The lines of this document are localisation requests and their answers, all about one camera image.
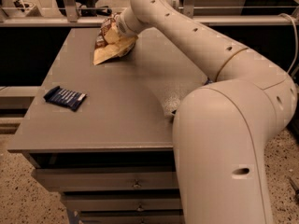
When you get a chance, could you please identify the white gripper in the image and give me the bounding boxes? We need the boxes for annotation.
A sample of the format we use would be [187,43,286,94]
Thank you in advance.
[116,7,144,37]

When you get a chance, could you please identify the brown chip bag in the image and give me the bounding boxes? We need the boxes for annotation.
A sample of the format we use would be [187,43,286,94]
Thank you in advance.
[93,13,137,65]

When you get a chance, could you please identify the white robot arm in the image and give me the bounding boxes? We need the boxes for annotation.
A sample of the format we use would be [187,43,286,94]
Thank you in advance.
[117,0,297,224]

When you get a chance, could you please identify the blue Kettle chip bag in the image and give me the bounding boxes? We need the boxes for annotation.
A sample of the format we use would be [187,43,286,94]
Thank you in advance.
[204,79,213,86]

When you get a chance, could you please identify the metal railing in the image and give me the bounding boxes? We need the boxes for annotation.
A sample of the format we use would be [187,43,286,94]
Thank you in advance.
[0,0,299,28]

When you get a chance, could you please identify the small dark blue snack packet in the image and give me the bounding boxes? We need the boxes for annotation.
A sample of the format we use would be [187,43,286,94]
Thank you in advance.
[43,86,87,112]

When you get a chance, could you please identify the grey drawer cabinet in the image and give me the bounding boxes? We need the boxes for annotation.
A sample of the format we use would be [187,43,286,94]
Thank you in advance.
[8,28,205,224]

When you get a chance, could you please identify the white cable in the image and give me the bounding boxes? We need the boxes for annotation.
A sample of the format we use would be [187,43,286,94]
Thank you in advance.
[278,12,299,77]

